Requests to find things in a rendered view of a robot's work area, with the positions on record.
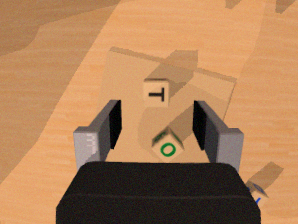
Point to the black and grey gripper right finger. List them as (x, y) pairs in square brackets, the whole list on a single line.
[(221, 144)]

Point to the tan letter block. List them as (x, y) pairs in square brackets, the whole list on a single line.
[(258, 193), (167, 145), (156, 92)]

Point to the tan flat mat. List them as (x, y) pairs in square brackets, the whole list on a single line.
[(123, 78)]

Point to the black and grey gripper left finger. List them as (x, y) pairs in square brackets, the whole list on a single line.
[(93, 142)]

